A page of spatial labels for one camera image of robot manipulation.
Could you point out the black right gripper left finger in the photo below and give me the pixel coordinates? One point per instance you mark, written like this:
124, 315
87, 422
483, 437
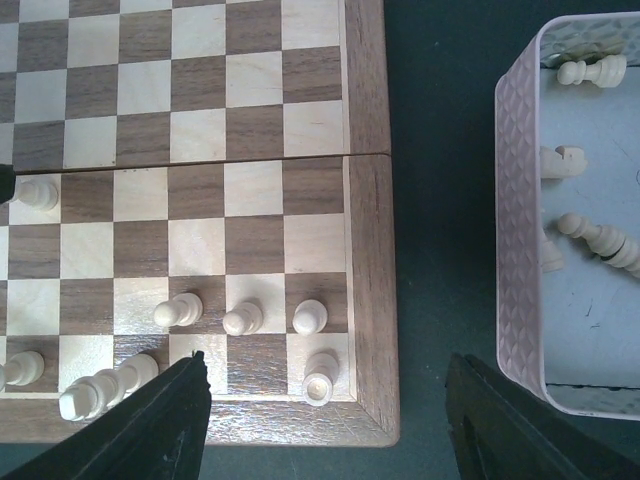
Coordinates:
156, 433

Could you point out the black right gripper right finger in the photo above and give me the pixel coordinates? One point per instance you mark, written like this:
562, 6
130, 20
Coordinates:
501, 431

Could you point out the light pawn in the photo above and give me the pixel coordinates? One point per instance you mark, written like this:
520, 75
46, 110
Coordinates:
310, 317
182, 310
245, 318
39, 194
607, 72

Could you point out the light piece on board centre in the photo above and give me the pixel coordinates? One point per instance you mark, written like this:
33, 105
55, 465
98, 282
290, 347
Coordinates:
90, 396

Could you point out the light piece on board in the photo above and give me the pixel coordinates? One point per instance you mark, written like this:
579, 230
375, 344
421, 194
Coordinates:
22, 369
90, 396

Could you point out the light piece on board right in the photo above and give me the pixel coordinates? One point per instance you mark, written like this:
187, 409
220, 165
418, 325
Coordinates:
22, 369

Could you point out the wooden chess board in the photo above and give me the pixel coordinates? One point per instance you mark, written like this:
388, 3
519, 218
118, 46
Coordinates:
237, 150

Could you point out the light pawn on board row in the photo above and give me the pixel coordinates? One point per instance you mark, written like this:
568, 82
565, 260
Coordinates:
39, 194

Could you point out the light king lying piece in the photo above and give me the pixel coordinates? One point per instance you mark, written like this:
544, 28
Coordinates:
615, 247

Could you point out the light knight upper piece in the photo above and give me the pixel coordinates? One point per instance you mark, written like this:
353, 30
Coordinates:
563, 162

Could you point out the silver pink tin tray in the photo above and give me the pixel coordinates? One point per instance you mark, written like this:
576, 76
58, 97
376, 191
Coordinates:
570, 337

